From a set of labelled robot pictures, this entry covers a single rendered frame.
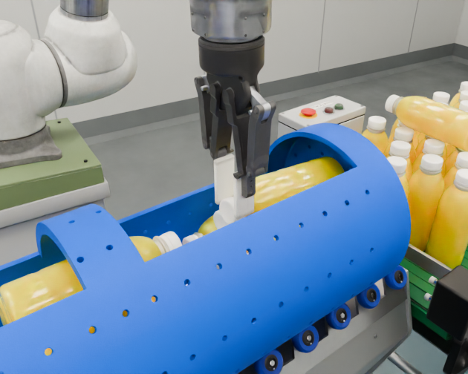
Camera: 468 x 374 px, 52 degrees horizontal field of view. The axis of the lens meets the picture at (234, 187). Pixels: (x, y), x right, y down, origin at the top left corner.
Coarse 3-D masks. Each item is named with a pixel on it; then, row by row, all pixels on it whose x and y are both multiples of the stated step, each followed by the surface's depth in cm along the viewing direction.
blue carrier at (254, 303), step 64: (320, 128) 75; (192, 192) 79; (320, 192) 63; (384, 192) 68; (64, 256) 69; (128, 256) 50; (192, 256) 53; (256, 256) 56; (320, 256) 61; (384, 256) 69; (0, 320) 66; (64, 320) 45; (128, 320) 48; (192, 320) 51; (256, 320) 56
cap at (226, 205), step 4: (224, 200) 65; (228, 200) 65; (232, 200) 65; (220, 204) 66; (224, 204) 65; (228, 204) 65; (232, 204) 64; (220, 208) 66; (224, 208) 66; (228, 208) 65; (232, 208) 64; (220, 212) 67; (224, 212) 66; (228, 212) 65; (232, 212) 64; (224, 216) 66; (228, 216) 65; (232, 216) 65; (244, 216) 65; (224, 220) 66; (228, 220) 66; (232, 220) 65; (236, 220) 64; (228, 224) 66
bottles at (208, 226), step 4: (212, 216) 80; (208, 220) 79; (212, 220) 79; (204, 224) 79; (208, 224) 78; (212, 224) 78; (200, 228) 79; (204, 228) 78; (208, 228) 78; (212, 228) 78; (216, 228) 78; (196, 232) 78; (200, 232) 79; (204, 232) 78; (208, 232) 77; (188, 236) 78; (192, 236) 77; (196, 236) 77; (200, 236) 77; (184, 240) 77; (188, 240) 76; (0, 316) 62; (4, 324) 60
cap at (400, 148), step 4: (392, 144) 97; (396, 144) 97; (400, 144) 97; (404, 144) 97; (408, 144) 97; (392, 148) 97; (396, 148) 96; (400, 148) 96; (404, 148) 96; (408, 148) 96; (392, 152) 97; (396, 152) 96; (400, 152) 96; (404, 152) 96; (408, 152) 96; (400, 156) 97; (404, 156) 97
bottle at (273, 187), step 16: (320, 160) 74; (336, 160) 74; (272, 176) 68; (288, 176) 69; (304, 176) 70; (320, 176) 71; (256, 192) 66; (272, 192) 66; (288, 192) 67; (256, 208) 65
